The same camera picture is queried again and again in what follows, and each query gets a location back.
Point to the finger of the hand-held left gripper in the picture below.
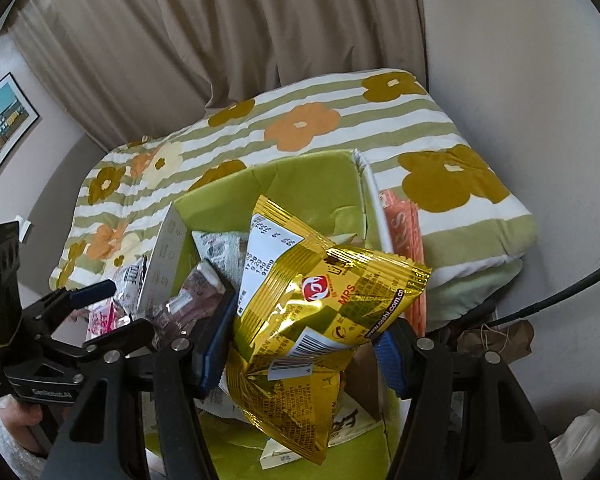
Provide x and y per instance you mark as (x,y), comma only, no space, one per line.
(92,292)
(122,336)

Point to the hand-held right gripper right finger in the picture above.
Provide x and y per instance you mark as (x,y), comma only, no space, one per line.
(391,362)

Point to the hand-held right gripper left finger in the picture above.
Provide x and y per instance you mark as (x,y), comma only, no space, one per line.
(214,340)

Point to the pink snack packet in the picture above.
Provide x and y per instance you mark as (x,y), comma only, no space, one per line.
(100,320)

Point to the silver snack packet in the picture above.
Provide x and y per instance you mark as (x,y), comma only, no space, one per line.
(130,280)

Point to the white black print packet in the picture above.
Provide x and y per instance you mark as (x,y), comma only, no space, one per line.
(352,420)

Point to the grey white carton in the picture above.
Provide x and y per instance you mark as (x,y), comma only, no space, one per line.
(162,260)

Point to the newspaper print snack packet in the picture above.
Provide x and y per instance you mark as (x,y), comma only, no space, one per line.
(220,250)

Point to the gold snack packet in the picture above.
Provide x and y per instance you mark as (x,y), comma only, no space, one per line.
(305,300)

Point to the green cardboard box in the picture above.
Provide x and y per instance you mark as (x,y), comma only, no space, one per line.
(290,180)

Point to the white fuzzy sleeved forearm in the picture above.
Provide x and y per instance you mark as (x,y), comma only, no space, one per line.
(5,447)

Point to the person's left hand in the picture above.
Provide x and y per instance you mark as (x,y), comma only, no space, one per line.
(22,422)

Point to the brown paper bag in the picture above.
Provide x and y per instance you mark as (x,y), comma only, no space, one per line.
(510,340)

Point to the orange printed packet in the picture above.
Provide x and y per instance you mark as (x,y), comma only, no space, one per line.
(405,240)

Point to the small cream packet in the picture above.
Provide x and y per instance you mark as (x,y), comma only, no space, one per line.
(280,460)

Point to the framed houses picture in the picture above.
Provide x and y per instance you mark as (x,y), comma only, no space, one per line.
(2,120)

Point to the black lamp pole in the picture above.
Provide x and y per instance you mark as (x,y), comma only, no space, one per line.
(570,292)

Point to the white plastic cover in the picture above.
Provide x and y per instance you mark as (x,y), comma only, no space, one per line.
(585,435)

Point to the floral striped blanket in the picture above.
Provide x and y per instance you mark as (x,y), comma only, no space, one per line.
(430,125)

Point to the beige curtain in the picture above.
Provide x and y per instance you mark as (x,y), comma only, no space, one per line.
(230,20)

